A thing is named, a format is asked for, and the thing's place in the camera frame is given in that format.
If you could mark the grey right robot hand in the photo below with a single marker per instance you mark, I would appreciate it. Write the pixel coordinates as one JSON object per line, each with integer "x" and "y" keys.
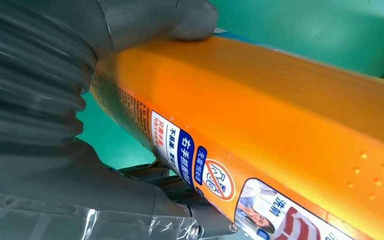
{"x": 62, "y": 198}

